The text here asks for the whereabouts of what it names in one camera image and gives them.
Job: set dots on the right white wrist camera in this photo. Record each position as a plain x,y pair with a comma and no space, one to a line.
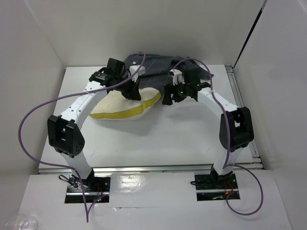
177,76

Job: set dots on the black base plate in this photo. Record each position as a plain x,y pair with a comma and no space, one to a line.
206,182
98,185

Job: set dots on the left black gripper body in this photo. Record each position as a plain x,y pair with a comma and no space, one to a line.
126,85

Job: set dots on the aluminium rail front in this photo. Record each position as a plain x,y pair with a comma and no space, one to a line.
175,168

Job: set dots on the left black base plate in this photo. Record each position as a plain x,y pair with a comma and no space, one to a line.
98,185

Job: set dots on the dark grey plaid pillowcase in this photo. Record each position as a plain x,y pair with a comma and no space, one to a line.
157,68

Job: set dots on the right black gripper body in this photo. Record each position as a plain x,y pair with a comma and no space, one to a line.
180,92

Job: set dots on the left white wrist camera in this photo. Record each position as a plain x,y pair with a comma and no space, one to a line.
136,71

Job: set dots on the clear plastic object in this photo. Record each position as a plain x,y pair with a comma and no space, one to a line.
21,222

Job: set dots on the dark vertical frame pole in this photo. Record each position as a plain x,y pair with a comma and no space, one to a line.
250,32

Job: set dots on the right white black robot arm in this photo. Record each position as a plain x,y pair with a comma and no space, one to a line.
235,129

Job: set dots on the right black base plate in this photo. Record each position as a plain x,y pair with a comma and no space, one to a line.
206,182

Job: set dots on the cream yellow pillow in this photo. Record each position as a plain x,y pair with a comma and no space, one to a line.
115,107

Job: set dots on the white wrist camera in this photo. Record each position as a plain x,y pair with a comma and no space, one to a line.
136,71
177,76

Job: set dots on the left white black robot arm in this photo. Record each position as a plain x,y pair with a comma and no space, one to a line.
64,130

